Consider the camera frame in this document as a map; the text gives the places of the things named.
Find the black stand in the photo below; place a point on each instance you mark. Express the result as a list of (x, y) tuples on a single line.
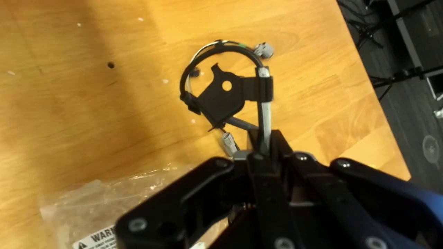
[(398, 76), (367, 29)]

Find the clear plastic bag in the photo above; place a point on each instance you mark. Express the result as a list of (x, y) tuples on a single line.
[(93, 204)]

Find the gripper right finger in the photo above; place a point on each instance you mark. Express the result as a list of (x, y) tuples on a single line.
[(363, 197)]

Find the black cabinet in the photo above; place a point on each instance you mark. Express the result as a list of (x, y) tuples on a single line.
[(424, 33)]

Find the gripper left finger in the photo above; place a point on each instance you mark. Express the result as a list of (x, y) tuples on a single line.
[(193, 193)]

